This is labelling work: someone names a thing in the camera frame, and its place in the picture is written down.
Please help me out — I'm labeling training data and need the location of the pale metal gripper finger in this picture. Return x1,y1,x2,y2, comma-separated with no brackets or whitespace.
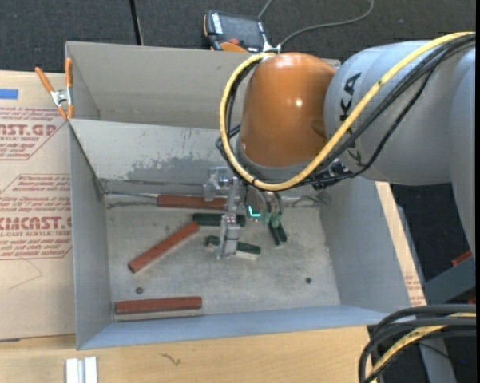
229,215,241,255
216,215,231,261

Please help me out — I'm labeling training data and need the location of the red-brown flat block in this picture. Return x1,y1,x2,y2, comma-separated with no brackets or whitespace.
156,194,229,211
113,295,204,316
127,221,201,274

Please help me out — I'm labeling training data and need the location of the grey metal bin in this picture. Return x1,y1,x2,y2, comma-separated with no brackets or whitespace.
65,41,417,351

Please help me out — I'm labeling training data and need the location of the brown cardboard board, red print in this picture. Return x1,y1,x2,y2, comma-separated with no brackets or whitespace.
0,69,428,345

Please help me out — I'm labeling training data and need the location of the black cylinder on white bracket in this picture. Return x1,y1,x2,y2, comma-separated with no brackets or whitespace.
310,161,355,192

